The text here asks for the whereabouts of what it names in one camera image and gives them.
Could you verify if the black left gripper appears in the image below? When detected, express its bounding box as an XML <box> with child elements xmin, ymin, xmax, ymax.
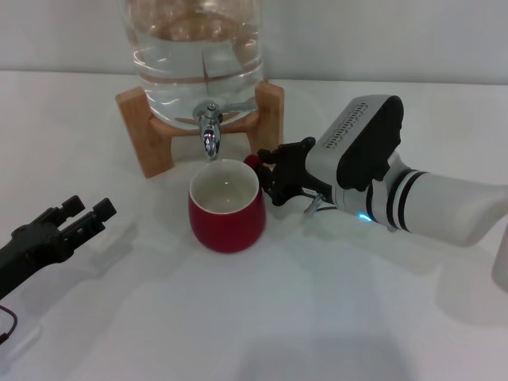
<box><xmin>0</xmin><ymin>194</ymin><xmax>118</xmax><ymax>302</ymax></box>

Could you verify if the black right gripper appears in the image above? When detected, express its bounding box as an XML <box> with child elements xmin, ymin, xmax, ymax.
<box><xmin>256</xmin><ymin>137</ymin><xmax>335</xmax><ymax>206</ymax></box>

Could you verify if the chrome faucet tap with lever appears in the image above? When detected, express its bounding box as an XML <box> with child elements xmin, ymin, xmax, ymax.
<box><xmin>193</xmin><ymin>101</ymin><xmax>257</xmax><ymax>160</ymax></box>

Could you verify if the dark cable with metal plug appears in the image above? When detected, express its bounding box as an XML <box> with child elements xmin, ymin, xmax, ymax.
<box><xmin>0</xmin><ymin>304</ymin><xmax>18</xmax><ymax>347</ymax></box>

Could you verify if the clear glass water dispenser jar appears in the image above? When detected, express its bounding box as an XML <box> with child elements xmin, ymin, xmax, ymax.
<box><xmin>122</xmin><ymin>0</ymin><xmax>266</xmax><ymax>132</ymax></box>

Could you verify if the wooden dispenser stand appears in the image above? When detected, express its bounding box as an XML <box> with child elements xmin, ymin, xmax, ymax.
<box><xmin>115</xmin><ymin>79</ymin><xmax>286</xmax><ymax>179</ymax></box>

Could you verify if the silver black wrist camera box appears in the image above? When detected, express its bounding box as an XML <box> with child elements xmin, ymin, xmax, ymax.
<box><xmin>305</xmin><ymin>94</ymin><xmax>406</xmax><ymax>194</ymax></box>

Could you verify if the red ceramic cup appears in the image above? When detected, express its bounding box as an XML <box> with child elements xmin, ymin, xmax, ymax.
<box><xmin>187</xmin><ymin>153</ymin><xmax>266</xmax><ymax>254</ymax></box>

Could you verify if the metal plug with thin cable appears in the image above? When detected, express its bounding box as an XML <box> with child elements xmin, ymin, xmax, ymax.
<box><xmin>303</xmin><ymin>193</ymin><xmax>338</xmax><ymax>216</ymax></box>

